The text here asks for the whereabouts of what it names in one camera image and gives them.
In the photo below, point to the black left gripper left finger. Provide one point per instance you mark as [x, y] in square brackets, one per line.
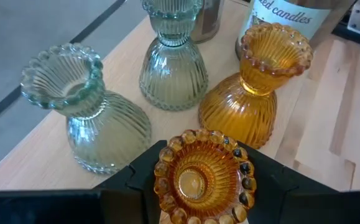
[105, 205]

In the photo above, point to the tin with green candles label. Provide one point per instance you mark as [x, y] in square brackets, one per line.
[288, 15]

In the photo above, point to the clear glass candlestick holder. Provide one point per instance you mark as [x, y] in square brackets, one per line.
[105, 137]
[173, 77]

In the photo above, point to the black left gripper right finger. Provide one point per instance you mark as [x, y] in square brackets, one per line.
[291, 202]

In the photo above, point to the amber glass candlestick holder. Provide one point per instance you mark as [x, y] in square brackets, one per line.
[198, 180]
[238, 115]

